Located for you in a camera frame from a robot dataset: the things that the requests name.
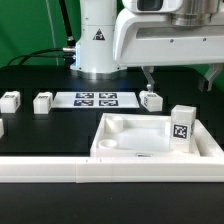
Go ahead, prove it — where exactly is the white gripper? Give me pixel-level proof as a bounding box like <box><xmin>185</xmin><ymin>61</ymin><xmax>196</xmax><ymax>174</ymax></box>
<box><xmin>113</xmin><ymin>0</ymin><xmax>224</xmax><ymax>92</ymax></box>

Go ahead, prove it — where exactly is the white square table top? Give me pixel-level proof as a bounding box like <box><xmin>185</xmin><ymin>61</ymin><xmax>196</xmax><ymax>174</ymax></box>
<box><xmin>90</xmin><ymin>113</ymin><xmax>200</xmax><ymax>158</ymax></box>

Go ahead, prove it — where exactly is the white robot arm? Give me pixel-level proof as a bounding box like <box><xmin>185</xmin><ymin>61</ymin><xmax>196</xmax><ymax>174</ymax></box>
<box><xmin>71</xmin><ymin>0</ymin><xmax>224</xmax><ymax>91</ymax></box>

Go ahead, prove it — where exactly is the white L-shaped obstacle fence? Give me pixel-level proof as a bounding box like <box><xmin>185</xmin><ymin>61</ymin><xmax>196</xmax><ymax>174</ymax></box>
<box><xmin>0</xmin><ymin>121</ymin><xmax>224</xmax><ymax>183</ymax></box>

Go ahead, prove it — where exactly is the white block at left edge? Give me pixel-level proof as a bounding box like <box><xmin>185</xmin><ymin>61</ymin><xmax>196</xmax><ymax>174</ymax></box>
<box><xmin>0</xmin><ymin>118</ymin><xmax>4</xmax><ymax>139</ymax></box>

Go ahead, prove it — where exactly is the black cable bundle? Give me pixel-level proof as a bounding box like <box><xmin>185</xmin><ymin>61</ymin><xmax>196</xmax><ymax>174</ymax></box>
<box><xmin>7</xmin><ymin>0</ymin><xmax>77</xmax><ymax>66</ymax></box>

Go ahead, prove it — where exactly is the white marker base plate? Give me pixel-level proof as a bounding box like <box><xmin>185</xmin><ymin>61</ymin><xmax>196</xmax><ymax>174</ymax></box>
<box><xmin>53</xmin><ymin>92</ymin><xmax>139</xmax><ymax>108</ymax></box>

